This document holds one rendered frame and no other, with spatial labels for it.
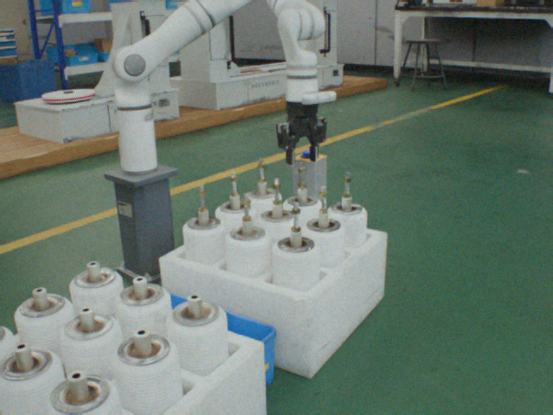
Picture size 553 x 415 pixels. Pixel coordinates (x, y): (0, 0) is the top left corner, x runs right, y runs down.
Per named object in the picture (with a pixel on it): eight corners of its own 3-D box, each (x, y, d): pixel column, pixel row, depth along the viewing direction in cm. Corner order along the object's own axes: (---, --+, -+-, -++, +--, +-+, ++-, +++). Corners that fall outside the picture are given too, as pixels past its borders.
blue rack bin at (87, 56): (46, 66, 577) (44, 47, 570) (76, 62, 605) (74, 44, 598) (69, 67, 547) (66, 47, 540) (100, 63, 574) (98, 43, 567)
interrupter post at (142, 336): (132, 354, 76) (129, 334, 74) (143, 345, 78) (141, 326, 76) (144, 359, 74) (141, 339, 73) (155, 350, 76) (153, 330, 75)
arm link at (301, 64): (285, 79, 120) (321, 78, 122) (284, 9, 114) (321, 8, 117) (274, 77, 126) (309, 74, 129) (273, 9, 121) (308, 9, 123)
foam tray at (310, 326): (166, 326, 128) (158, 258, 122) (257, 264, 159) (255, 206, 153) (310, 379, 108) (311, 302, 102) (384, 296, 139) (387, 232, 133)
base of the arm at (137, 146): (117, 172, 146) (110, 109, 140) (143, 164, 152) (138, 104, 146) (136, 177, 140) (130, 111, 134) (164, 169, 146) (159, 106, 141)
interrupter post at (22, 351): (14, 367, 72) (9, 347, 71) (28, 359, 74) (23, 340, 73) (23, 373, 71) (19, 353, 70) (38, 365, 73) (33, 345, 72)
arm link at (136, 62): (197, -3, 132) (187, -1, 141) (108, 60, 128) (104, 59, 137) (217, 28, 137) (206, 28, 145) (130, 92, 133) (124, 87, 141)
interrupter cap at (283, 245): (291, 236, 115) (291, 233, 114) (321, 244, 110) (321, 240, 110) (270, 248, 109) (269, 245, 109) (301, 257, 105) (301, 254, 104)
